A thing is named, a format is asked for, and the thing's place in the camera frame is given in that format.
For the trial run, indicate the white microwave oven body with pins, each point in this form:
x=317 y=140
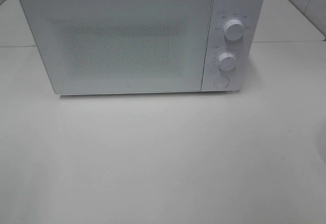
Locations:
x=226 y=2

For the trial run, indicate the round white door button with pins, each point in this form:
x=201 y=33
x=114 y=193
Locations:
x=221 y=82

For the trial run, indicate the upper white control knob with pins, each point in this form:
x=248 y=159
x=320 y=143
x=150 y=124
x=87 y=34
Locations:
x=233 y=29

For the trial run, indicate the lower white control knob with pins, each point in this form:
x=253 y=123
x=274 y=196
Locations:
x=226 y=61

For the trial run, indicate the white microwave door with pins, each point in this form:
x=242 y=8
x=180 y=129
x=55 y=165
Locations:
x=121 y=46

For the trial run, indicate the white control knob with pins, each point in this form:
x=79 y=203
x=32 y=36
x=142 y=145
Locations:
x=226 y=61
x=233 y=29

